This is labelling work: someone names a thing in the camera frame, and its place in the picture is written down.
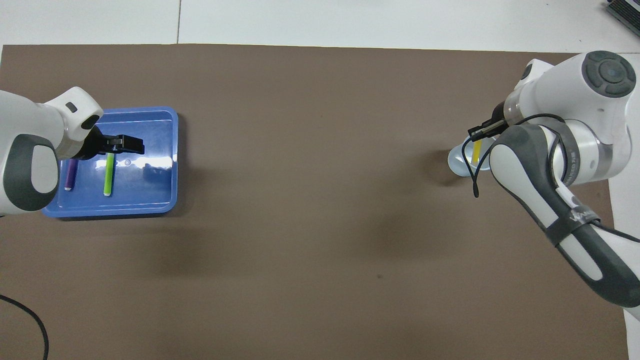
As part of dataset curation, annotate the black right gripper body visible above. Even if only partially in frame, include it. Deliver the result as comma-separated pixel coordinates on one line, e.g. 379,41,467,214
487,101,507,132

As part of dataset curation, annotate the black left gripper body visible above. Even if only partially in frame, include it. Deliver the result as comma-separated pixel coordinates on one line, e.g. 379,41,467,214
75,126,125,161

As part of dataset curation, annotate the green pen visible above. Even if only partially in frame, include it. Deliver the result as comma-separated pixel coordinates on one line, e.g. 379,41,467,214
102,152,117,197

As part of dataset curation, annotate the purple pen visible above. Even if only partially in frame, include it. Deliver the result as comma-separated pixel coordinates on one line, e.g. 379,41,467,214
63,159,79,192

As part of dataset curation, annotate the blue plastic tray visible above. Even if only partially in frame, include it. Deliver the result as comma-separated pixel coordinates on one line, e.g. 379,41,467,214
41,106,179,220

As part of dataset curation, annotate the clear plastic cup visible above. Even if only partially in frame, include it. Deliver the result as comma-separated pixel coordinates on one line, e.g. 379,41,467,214
447,132,501,178

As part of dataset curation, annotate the grey ribbed device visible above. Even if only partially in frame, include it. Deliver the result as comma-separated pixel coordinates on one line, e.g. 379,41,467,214
604,0,640,37

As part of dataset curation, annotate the brown table mat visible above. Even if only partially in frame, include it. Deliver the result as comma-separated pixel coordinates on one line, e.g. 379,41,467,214
0,44,630,360

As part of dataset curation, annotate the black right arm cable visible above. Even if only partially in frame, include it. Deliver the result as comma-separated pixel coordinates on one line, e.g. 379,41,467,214
461,114,571,198

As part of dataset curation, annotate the black loose cable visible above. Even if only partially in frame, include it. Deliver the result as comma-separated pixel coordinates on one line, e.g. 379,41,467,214
0,294,50,360

